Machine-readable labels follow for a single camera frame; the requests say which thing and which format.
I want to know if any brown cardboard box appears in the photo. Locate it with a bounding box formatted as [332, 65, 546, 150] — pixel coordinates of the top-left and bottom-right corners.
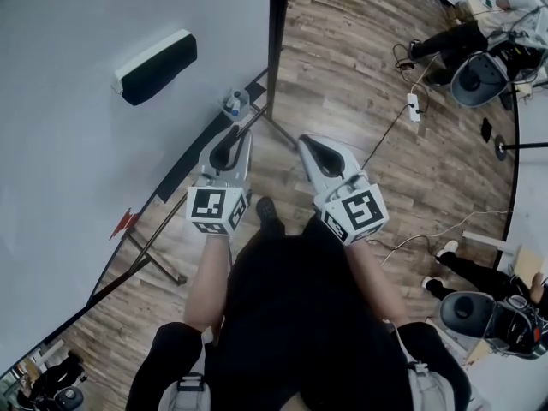
[512, 246, 545, 287]

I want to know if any large white whiteboard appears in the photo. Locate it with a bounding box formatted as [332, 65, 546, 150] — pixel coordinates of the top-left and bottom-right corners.
[0, 0, 275, 378]

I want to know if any black power cable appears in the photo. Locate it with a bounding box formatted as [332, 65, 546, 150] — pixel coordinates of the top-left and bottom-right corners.
[361, 103, 413, 171]

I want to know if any person's black shoe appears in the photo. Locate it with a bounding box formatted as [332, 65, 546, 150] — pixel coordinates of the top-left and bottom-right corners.
[254, 196, 279, 223]

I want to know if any black pole with disc base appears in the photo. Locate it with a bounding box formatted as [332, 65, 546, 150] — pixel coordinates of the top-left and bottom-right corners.
[493, 134, 548, 163]

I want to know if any black metal whiteboard stand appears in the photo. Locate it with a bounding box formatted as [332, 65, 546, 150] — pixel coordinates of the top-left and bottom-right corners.
[86, 0, 301, 308]

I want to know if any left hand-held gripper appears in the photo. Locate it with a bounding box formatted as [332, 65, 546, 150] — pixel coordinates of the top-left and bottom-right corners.
[186, 126, 254, 240]

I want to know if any person's black clothing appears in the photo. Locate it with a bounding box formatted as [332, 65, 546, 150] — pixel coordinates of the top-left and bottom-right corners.
[126, 215, 473, 411]

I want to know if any clear plastic marker holder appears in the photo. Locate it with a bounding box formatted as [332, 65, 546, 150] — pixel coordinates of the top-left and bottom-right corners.
[221, 89, 251, 122]

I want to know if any person's left forearm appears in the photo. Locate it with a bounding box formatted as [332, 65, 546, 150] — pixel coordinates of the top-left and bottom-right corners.
[183, 231, 235, 330]

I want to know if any red clip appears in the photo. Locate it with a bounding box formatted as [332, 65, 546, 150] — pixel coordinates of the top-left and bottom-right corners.
[108, 209, 140, 241]

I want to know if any person's right forearm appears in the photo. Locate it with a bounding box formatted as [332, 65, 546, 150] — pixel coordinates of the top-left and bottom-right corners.
[343, 238, 408, 328]

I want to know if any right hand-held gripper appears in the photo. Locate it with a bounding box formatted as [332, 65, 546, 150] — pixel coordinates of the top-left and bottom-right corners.
[297, 134, 390, 247]

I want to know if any white flat board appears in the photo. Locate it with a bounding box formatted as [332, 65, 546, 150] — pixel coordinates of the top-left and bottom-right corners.
[461, 229, 521, 255]

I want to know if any white cable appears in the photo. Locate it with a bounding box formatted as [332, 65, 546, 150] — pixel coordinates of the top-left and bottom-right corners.
[379, 209, 515, 267]

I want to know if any grey plastic chair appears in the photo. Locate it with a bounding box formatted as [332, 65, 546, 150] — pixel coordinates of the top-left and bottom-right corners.
[439, 290, 498, 340]
[450, 51, 511, 109]

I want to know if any white power strip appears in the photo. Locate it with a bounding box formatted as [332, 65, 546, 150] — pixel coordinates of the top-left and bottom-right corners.
[406, 92, 422, 123]

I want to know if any black and white board eraser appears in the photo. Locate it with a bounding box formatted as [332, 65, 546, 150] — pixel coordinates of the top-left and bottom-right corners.
[113, 28, 200, 108]

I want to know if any grey harness strap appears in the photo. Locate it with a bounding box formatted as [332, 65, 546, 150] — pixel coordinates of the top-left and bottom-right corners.
[405, 360, 474, 411]
[158, 372, 207, 411]

